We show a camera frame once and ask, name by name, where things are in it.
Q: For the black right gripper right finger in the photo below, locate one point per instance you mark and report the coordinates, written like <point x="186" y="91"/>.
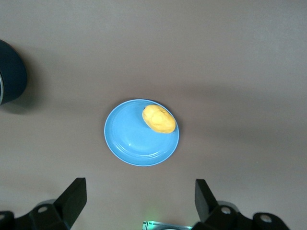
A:
<point x="216" y="215"/>

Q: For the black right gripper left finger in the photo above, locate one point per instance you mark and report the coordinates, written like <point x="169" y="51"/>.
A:
<point x="64" y="210"/>

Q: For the yellow potato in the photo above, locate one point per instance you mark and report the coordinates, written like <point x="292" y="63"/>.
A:
<point x="159" y="119"/>

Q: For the blue round plate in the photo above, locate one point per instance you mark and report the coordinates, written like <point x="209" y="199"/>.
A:
<point x="132" y="139"/>

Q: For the brown table cover cloth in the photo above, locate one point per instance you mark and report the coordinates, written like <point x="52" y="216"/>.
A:
<point x="216" y="48"/>

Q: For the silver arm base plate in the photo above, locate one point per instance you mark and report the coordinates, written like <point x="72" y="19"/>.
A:
<point x="163" y="226"/>

